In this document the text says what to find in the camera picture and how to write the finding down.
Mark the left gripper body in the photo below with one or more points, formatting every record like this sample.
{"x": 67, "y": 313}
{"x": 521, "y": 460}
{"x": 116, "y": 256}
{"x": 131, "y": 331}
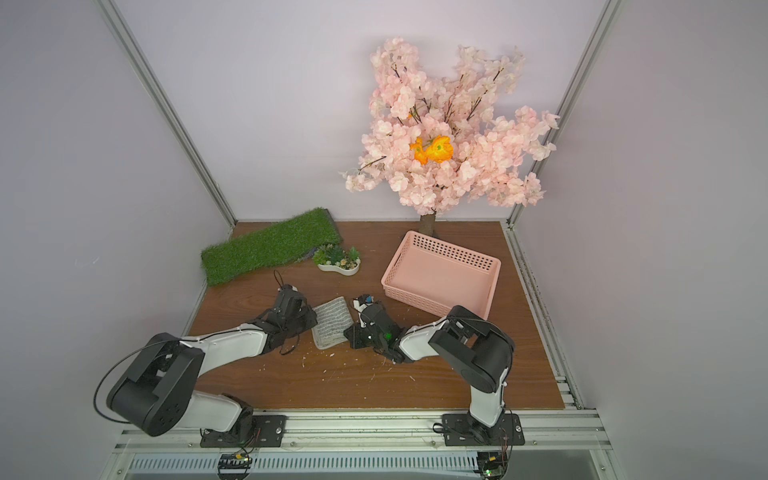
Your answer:
{"x": 302, "y": 315}

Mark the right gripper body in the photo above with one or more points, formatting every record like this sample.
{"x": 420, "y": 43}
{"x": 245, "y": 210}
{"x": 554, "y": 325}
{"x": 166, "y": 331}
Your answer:
{"x": 361, "y": 328}

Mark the grey striped dishcloth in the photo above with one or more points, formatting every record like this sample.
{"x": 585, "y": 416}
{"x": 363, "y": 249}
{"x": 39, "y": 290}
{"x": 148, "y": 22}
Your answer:
{"x": 333, "y": 319}

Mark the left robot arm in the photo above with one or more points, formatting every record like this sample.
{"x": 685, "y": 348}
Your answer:
{"x": 157, "y": 392}

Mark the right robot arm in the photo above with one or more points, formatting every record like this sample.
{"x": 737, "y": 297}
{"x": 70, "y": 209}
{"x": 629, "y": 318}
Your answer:
{"x": 479, "y": 351}

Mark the green artificial grass mat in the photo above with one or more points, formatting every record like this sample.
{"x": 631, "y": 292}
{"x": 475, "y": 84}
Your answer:
{"x": 277, "y": 245}

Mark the white dish with succulents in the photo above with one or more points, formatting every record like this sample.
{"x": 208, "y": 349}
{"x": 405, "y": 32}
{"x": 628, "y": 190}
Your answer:
{"x": 334, "y": 258}

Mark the pink plastic basket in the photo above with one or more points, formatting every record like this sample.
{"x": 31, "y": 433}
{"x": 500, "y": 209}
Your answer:
{"x": 434, "y": 275}

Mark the left controller board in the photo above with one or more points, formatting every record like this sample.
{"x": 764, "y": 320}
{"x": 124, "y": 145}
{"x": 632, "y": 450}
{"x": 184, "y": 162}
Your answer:
{"x": 234, "y": 466}

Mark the controller board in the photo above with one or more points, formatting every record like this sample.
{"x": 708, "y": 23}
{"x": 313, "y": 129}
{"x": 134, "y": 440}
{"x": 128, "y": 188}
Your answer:
{"x": 234, "y": 466}
{"x": 492, "y": 465}

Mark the right controller board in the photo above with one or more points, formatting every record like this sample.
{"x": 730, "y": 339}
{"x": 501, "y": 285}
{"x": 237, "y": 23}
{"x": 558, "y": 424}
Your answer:
{"x": 492, "y": 465}

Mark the orange artificial flower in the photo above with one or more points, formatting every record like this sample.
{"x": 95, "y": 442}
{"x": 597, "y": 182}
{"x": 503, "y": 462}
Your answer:
{"x": 439, "y": 150}

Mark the pink cherry blossom tree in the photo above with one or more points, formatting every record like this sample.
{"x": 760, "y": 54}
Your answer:
{"x": 489, "y": 150}

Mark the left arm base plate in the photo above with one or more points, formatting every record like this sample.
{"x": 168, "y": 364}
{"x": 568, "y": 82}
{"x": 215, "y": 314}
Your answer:
{"x": 251, "y": 431}

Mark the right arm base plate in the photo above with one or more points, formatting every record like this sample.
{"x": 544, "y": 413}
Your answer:
{"x": 464, "y": 430}

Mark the aluminium mounting rail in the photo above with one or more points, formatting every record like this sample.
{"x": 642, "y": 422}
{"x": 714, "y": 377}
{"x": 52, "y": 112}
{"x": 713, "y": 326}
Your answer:
{"x": 396, "y": 430}

